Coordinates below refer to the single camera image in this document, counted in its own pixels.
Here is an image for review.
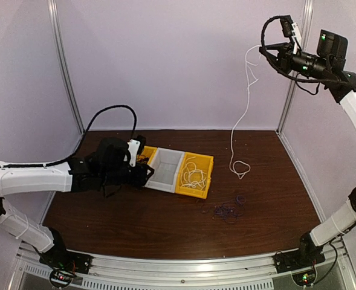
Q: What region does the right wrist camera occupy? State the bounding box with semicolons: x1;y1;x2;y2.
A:
280;15;302;54

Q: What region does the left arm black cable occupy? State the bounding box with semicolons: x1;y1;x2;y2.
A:
0;104;138;170

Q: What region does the yellow bin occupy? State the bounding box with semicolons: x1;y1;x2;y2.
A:
175;152;213;199
137;146;158;166

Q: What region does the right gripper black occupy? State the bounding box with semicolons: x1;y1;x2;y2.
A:
259;40;331;80

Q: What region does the aluminium front rail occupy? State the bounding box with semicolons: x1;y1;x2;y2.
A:
6;242;356;289

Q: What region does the left frame post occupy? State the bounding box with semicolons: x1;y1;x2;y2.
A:
47;0;85;134

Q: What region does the white bin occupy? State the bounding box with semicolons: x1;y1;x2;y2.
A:
145;147;185;193

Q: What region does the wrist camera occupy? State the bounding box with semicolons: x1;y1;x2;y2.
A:
280;15;302;54
128;135;146;167

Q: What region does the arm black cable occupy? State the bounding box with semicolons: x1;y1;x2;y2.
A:
0;104;138;170
260;14;356;88

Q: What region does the right circuit board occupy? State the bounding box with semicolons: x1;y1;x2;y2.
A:
293;272;316;286

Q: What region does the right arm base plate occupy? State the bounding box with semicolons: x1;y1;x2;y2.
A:
273;250;325;273

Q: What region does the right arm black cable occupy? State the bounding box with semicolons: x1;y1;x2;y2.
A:
260;14;356;88

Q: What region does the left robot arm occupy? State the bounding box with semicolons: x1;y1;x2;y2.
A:
0;137;155;268

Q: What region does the frame post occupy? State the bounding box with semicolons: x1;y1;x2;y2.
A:
47;0;85;134
277;0;314;135

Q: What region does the white cable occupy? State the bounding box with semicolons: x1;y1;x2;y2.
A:
179;45;261;190

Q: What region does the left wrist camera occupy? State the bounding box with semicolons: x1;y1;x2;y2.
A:
128;135;146;167

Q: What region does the circuit board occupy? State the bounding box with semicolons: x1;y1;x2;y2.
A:
293;272;316;286
49;270;73;288

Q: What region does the left circuit board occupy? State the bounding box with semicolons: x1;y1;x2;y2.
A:
49;270;73;288

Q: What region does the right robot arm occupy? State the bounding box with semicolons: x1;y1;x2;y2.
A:
259;30;356;267

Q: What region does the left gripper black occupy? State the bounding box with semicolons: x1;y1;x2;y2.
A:
100;161;154;187

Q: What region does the purple cable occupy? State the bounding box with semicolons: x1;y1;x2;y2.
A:
200;194;247;225

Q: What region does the right frame post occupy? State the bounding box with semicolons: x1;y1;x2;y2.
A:
277;0;314;135

